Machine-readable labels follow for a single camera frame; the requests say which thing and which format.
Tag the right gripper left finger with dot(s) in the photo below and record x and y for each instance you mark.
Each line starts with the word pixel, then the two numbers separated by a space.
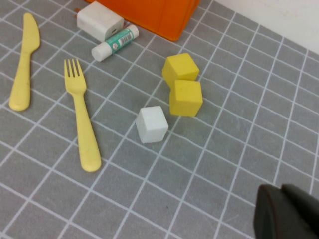
pixel 271 216

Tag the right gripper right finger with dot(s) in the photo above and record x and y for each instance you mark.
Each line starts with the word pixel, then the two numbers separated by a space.
pixel 306 209

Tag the yellow plastic fork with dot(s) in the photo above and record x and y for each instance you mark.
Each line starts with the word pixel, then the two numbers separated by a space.
pixel 84 129

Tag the yellow plastic knife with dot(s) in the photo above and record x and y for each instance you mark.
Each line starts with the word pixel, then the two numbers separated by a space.
pixel 22 82

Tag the orange plastic cutlery holder crate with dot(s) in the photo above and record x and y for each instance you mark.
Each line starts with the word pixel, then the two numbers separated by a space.
pixel 154 17

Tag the grey checked tablecloth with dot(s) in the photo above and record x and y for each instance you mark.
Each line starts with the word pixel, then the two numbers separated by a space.
pixel 224 149

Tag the yellow cube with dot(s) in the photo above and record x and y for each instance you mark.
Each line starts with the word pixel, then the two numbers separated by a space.
pixel 180 67
pixel 185 98

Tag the white cube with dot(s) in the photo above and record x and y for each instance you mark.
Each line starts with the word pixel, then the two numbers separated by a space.
pixel 152 124

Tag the white green glue stick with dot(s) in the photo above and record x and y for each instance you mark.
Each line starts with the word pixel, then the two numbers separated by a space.
pixel 117 41

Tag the white charger plug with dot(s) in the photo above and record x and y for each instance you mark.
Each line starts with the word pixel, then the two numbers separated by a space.
pixel 97 20

